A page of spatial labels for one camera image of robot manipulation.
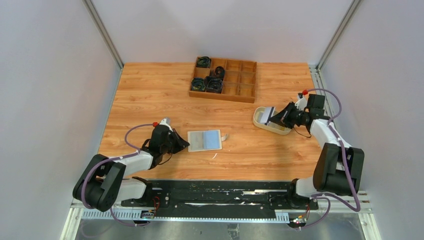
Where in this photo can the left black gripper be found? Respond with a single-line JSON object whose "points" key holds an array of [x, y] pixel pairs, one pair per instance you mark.
{"points": [[172, 141]]}

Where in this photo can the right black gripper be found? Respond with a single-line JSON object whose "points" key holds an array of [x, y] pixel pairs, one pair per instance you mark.
{"points": [[289, 115]]}

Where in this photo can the yellow beige card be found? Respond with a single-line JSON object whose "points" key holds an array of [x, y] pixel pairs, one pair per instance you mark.
{"points": [[276, 126]]}

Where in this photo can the white leather card holder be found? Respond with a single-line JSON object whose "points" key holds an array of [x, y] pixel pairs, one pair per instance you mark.
{"points": [[206, 140]]}

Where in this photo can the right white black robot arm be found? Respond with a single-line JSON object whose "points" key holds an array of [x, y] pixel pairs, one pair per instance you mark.
{"points": [[338, 170]]}

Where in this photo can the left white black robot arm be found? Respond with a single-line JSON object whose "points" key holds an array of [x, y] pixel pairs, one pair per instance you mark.
{"points": [[107, 180]]}

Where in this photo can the beige plate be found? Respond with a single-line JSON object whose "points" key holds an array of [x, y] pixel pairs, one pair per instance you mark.
{"points": [[256, 117]]}

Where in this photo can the wooden compartment tray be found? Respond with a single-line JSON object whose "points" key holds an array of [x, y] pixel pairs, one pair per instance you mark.
{"points": [[239, 82]]}

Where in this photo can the dark coiled belt bottom-left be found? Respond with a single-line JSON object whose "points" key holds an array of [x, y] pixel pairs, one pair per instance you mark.
{"points": [[198, 84]]}

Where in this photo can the black coiled belt bottom-middle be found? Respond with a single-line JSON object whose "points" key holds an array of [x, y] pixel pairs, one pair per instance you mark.
{"points": [[213, 84]]}

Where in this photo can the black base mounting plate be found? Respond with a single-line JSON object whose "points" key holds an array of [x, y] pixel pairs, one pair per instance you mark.
{"points": [[222, 200]]}

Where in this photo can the black coiled belt middle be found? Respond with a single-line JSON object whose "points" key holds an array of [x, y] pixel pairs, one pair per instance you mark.
{"points": [[219, 72]]}

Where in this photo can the black coiled belt top-left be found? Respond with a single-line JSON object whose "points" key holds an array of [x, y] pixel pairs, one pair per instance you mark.
{"points": [[203, 62]]}

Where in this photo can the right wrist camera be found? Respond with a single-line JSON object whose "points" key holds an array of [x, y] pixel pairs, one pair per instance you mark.
{"points": [[302, 100]]}

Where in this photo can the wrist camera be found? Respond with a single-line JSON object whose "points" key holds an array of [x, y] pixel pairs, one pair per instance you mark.
{"points": [[164, 122], [302, 100]]}

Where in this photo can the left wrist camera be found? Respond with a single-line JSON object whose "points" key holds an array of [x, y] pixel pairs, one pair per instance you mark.
{"points": [[164, 122]]}

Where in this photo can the right side aluminium rail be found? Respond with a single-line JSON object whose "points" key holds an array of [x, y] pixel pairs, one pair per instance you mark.
{"points": [[320, 86]]}

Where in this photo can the aluminium frame rail front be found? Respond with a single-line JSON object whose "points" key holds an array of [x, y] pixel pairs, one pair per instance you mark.
{"points": [[194, 221]]}

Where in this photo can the right aluminium corner post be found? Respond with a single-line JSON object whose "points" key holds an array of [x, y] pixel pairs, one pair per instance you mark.
{"points": [[347, 17]]}

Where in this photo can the aluminium corner post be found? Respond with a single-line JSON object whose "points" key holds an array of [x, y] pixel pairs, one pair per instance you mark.
{"points": [[347, 17], [97, 20]]}

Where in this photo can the left aluminium corner post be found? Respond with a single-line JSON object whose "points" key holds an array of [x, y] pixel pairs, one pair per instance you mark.
{"points": [[97, 20]]}

